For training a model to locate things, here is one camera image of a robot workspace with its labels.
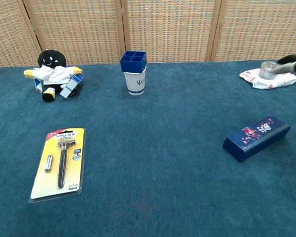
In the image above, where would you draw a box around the blue white snake cube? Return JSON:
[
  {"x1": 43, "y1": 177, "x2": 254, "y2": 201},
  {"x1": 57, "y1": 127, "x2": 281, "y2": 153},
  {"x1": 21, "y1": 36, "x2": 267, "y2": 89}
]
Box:
[{"x1": 34, "y1": 73, "x2": 86, "y2": 99}]

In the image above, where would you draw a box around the blue shallow box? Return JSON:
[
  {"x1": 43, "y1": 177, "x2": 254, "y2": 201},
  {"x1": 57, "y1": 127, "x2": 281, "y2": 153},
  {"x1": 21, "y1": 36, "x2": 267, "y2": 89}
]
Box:
[{"x1": 223, "y1": 115, "x2": 291, "y2": 163}]

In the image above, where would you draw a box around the blue carpet table cover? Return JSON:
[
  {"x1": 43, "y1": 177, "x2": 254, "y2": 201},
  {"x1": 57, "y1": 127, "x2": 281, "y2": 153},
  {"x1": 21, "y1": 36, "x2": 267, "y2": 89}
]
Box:
[{"x1": 0, "y1": 59, "x2": 296, "y2": 237}]

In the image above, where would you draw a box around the black-headed plush doll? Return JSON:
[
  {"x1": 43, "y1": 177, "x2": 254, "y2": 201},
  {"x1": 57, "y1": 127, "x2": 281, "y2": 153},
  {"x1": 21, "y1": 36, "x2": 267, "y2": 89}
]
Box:
[{"x1": 23, "y1": 49, "x2": 83, "y2": 103}]

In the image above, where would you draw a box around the blue divided organizer box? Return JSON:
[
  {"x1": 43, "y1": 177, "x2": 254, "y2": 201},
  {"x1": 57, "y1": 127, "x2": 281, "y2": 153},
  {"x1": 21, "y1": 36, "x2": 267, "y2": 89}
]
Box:
[{"x1": 120, "y1": 51, "x2": 148, "y2": 74}]

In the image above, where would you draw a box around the yellow razor blister pack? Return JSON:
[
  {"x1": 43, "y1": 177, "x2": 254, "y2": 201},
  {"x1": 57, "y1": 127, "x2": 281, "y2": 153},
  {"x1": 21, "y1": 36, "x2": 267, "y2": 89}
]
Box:
[{"x1": 28, "y1": 127, "x2": 86, "y2": 203}]

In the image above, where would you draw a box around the clear jar of clips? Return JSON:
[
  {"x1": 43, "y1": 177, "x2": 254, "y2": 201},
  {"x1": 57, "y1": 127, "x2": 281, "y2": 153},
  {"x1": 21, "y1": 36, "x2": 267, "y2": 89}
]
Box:
[{"x1": 259, "y1": 61, "x2": 280, "y2": 80}]

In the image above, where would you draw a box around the bamboo folding screen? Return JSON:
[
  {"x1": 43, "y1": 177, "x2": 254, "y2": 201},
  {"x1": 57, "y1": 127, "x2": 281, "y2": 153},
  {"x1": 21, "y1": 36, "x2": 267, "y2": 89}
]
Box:
[{"x1": 0, "y1": 0, "x2": 296, "y2": 69}]

